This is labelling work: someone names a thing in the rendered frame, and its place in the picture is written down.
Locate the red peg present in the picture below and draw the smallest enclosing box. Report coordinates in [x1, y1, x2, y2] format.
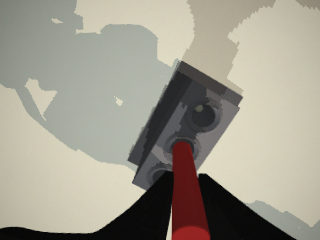
[171, 141, 211, 240]

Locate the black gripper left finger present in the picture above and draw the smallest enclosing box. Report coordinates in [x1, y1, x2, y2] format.
[0, 171, 175, 240]

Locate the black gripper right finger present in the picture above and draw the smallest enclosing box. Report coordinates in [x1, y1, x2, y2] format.
[197, 173, 295, 240]

